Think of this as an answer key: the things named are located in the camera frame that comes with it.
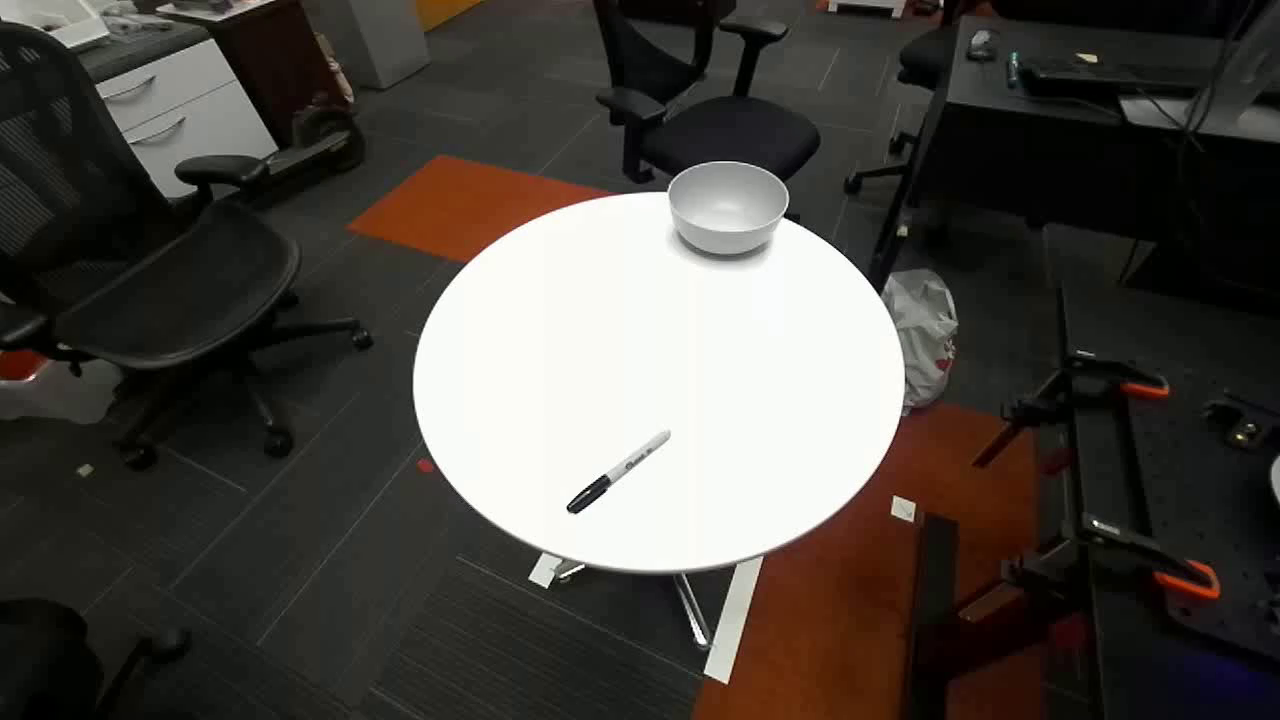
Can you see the small white floor tag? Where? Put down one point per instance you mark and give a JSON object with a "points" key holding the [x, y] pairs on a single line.
{"points": [[907, 510]]}

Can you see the white plastic bag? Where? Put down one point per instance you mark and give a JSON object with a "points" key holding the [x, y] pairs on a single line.
{"points": [[922, 335]]}

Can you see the white papers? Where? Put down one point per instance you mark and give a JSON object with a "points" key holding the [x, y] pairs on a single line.
{"points": [[55, 21]]}

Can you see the dark brown cabinet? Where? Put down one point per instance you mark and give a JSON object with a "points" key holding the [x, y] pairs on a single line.
{"points": [[286, 55]]}

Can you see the black stand post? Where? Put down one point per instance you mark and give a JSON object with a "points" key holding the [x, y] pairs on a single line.
{"points": [[935, 615]]}

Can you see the black orange bar clamp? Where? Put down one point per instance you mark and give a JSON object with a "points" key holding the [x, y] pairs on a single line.
{"points": [[1104, 380], [1186, 580]]}

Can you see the grey computer mouse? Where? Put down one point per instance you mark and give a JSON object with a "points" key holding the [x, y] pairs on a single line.
{"points": [[981, 42]]}

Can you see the black office desk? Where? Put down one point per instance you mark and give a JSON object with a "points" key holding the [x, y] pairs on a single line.
{"points": [[1065, 132]]}

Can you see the black padded office chair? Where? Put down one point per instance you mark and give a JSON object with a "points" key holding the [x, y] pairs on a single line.
{"points": [[735, 132]]}

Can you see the black mesh office chair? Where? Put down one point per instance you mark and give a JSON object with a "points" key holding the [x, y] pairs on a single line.
{"points": [[173, 286]]}

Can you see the grey metal bowl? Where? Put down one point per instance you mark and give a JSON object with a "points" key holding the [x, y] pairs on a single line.
{"points": [[725, 214]]}

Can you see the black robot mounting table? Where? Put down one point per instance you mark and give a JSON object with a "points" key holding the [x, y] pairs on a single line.
{"points": [[1134, 667]]}

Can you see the white drawer cabinet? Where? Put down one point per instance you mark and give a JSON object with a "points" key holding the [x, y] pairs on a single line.
{"points": [[186, 115]]}

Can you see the white table base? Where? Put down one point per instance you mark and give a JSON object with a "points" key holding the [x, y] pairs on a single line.
{"points": [[738, 622]]}

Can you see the black and grey marker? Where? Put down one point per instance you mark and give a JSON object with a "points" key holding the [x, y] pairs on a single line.
{"points": [[620, 471]]}

